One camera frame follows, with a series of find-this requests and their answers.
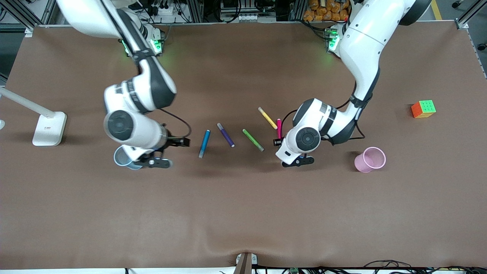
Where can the aluminium frame profile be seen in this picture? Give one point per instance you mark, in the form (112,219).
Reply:
(462,23)
(23,15)

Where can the white desk lamp stand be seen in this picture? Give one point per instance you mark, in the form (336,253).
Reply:
(49,129)

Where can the background metal equipment rack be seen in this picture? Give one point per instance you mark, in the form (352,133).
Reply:
(243,9)

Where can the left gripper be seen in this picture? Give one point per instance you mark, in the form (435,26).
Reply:
(277,142)

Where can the black round caster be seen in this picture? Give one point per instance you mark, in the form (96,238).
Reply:
(482,47)

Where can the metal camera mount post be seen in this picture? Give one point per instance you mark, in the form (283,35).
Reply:
(245,264)

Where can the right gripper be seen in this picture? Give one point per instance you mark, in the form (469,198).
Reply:
(175,142)

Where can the green marker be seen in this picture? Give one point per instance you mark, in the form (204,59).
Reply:
(252,139)

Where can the brown table cover sheet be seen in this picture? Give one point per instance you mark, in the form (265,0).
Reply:
(243,213)

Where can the blue marker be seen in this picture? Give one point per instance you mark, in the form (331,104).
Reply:
(204,142)

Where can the pink plastic cup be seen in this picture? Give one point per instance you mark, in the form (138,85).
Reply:
(361,163)

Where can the purple marker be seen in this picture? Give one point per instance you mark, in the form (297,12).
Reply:
(226,135)

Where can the light blue plastic cup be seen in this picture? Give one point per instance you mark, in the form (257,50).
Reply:
(118,160)

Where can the pink marker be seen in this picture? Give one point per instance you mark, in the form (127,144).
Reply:
(279,127)

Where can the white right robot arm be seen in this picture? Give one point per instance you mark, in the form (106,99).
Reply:
(152,87)

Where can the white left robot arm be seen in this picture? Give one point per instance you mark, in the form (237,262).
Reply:
(361,45)

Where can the colourful puzzle cube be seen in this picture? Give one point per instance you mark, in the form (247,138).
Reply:
(426,107)

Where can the white power strip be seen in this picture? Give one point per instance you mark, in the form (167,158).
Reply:
(165,9)

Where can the orange snack bag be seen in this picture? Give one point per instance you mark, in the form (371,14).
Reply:
(315,13)

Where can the yellow marker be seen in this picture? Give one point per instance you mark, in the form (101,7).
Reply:
(268,118)

